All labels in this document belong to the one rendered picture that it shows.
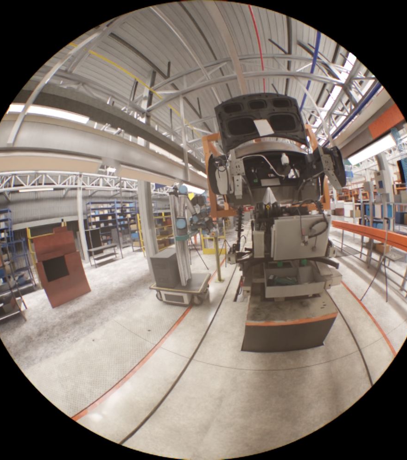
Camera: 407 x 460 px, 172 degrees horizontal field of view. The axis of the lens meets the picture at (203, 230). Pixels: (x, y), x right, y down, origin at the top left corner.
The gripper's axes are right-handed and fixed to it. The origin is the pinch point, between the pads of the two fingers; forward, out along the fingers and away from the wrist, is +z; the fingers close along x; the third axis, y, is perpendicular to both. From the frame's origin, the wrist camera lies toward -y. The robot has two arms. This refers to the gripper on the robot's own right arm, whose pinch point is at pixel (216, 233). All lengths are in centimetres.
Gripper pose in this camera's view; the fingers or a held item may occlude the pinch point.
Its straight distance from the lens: 178.4
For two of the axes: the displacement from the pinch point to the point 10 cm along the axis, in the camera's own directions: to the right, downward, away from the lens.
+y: -8.1, 5.3, -2.3
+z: 5.1, 8.5, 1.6
